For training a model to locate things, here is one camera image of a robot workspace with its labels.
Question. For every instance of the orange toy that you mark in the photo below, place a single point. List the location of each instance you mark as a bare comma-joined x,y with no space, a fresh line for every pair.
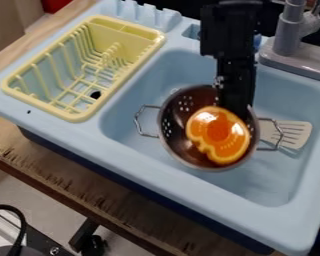
218,135

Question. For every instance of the dish rack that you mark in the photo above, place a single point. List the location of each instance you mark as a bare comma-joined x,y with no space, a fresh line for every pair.
82,66

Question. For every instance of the grey spatula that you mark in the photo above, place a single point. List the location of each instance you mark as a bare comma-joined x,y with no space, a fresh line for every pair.
296,133

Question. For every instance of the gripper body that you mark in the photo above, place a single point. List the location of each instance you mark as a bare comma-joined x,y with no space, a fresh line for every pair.
229,30

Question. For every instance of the silver strainer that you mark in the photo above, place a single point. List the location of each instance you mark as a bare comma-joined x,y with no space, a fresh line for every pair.
176,133

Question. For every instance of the tap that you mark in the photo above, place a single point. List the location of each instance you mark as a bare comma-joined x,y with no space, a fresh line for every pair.
296,40

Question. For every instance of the toy sink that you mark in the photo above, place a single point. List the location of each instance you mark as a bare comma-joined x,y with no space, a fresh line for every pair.
136,173

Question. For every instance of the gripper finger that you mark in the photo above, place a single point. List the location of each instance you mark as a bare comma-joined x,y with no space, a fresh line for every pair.
236,83

